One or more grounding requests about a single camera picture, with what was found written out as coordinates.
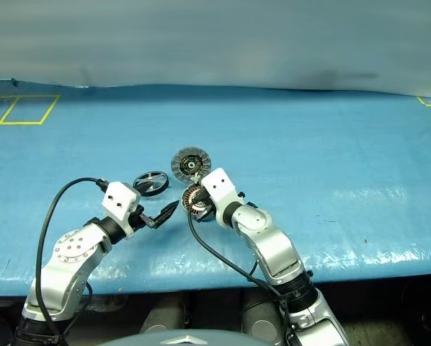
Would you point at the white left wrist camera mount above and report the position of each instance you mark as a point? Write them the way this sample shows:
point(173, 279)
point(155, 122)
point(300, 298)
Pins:
point(120, 198)

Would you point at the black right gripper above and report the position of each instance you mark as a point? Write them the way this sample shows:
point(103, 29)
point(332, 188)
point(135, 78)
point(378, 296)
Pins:
point(207, 209)

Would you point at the grey rounded cylinder shape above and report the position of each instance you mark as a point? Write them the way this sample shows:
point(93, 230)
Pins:
point(163, 317)
point(260, 317)

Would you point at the motor housing with copper windings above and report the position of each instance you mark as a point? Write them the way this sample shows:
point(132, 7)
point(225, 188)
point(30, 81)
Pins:
point(188, 202)

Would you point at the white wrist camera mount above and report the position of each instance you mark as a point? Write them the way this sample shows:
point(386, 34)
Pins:
point(217, 184)
point(120, 198)

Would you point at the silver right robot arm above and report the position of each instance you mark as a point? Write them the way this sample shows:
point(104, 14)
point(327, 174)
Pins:
point(273, 245)

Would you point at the blue plastic table cover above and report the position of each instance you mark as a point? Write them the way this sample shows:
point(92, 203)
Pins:
point(309, 162)

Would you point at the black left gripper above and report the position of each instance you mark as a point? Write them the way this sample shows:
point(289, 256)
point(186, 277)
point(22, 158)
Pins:
point(139, 218)

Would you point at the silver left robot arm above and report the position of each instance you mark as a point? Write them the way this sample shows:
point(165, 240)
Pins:
point(71, 248)

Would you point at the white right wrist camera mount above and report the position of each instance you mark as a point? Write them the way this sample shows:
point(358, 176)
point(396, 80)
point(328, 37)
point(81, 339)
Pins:
point(217, 184)

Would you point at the grey robot torso top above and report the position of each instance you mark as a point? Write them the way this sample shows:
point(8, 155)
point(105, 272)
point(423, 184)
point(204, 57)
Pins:
point(186, 340)

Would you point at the grey round motor lid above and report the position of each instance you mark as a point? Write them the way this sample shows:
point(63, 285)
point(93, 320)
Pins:
point(179, 164)

